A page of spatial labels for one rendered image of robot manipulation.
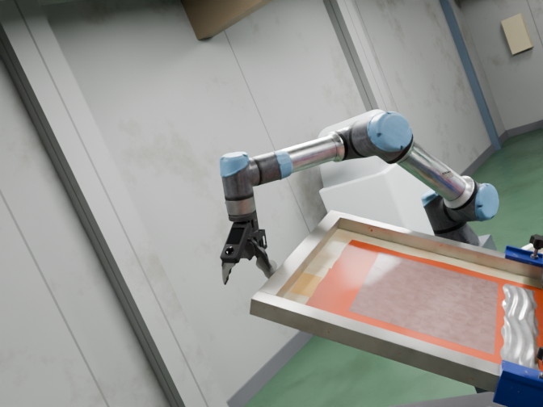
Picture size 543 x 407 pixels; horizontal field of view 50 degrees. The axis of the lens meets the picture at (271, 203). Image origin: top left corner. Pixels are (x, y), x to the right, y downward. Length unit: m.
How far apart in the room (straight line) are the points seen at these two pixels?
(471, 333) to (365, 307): 0.22
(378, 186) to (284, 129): 1.07
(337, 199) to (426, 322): 3.85
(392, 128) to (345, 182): 3.38
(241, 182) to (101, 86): 2.85
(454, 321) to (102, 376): 2.80
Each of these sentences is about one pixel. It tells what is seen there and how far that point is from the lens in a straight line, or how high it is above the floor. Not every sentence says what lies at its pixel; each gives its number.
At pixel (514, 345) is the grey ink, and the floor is 1.26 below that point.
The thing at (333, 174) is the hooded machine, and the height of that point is 1.18.
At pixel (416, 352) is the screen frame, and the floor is 1.38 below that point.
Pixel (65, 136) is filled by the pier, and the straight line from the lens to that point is 3.74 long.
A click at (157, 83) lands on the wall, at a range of 4.49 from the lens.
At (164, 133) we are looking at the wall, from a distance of 4.37.
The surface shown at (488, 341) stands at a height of 1.28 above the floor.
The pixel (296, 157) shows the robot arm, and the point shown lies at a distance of 1.67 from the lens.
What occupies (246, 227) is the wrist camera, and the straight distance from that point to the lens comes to 1.46.
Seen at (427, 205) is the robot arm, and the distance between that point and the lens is 2.03.
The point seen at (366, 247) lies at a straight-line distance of 1.58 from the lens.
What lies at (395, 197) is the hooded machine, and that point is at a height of 0.85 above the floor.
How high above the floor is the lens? 1.88
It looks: 8 degrees down
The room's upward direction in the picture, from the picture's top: 23 degrees counter-clockwise
